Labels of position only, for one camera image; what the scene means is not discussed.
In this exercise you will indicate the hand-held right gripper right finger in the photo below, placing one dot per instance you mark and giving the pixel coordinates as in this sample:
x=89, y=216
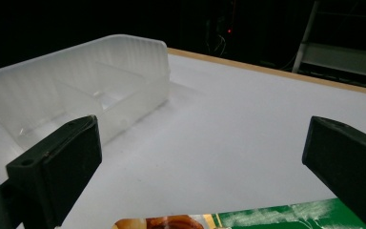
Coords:
x=346, y=159

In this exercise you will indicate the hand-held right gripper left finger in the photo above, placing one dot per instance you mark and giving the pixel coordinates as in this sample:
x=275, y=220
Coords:
x=60, y=165

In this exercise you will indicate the translucent plastic storage bin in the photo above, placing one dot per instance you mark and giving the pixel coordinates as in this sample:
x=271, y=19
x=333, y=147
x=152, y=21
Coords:
x=85, y=86

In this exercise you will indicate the green snack packet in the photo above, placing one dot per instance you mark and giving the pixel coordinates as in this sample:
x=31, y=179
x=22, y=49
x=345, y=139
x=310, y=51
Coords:
x=267, y=216

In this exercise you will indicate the metal shelf rack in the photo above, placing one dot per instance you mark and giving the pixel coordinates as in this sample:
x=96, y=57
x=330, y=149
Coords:
x=340, y=54

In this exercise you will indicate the dark equipment with red light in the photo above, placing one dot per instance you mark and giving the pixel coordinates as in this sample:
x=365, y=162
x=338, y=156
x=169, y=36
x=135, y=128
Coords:
x=222, y=35

